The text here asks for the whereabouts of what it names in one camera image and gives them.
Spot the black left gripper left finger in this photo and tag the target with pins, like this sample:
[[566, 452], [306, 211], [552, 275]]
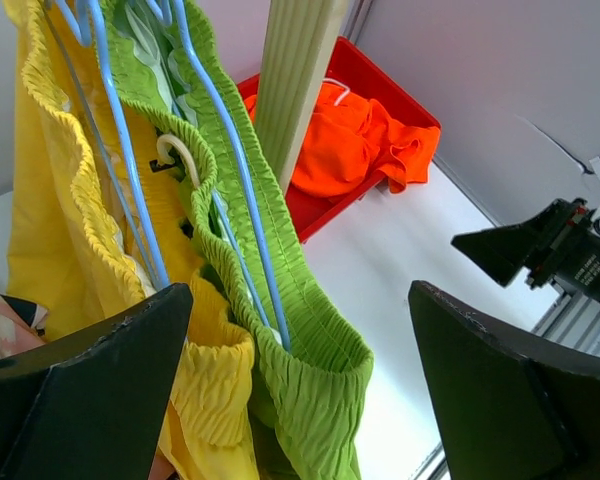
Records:
[[91, 404]]

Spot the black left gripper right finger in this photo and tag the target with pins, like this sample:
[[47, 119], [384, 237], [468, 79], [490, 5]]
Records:
[[508, 403]]

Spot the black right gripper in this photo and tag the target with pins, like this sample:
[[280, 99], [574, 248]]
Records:
[[561, 243]]

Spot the orange shorts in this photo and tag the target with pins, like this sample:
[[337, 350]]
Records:
[[349, 138]]

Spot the green shorts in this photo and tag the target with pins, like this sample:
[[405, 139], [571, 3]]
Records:
[[312, 367]]

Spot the pink patterned shorts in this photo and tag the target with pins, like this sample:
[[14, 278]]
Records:
[[22, 325]]

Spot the yellow shorts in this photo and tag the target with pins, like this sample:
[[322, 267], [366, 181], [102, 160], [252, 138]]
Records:
[[72, 249]]

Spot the wooden clothes rack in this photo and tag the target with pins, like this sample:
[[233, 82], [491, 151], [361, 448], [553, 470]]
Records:
[[300, 38]]

